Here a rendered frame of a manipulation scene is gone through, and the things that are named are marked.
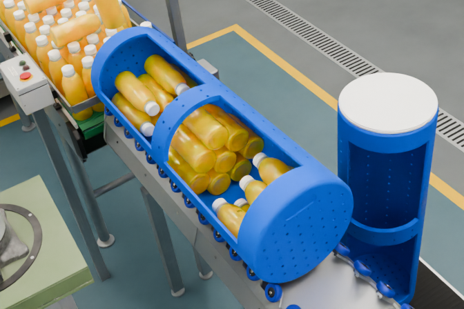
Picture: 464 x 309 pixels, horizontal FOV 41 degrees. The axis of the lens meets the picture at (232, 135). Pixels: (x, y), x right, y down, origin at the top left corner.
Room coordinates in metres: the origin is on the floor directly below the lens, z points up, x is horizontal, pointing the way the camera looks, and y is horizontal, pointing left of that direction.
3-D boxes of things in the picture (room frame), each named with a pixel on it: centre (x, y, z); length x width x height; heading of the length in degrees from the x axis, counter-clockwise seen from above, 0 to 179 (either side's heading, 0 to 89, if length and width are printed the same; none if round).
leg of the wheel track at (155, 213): (1.59, 0.32, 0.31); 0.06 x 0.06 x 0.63; 28
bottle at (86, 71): (1.75, 0.43, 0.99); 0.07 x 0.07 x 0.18
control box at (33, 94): (1.73, 0.64, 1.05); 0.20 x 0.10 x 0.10; 28
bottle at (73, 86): (1.71, 0.49, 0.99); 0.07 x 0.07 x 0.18
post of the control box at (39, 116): (1.73, 0.64, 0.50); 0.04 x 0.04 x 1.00; 28
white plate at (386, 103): (1.38, -0.46, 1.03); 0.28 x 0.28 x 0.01
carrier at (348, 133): (1.38, -0.46, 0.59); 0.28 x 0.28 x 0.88
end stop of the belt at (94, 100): (1.76, 0.33, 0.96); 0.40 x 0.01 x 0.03; 118
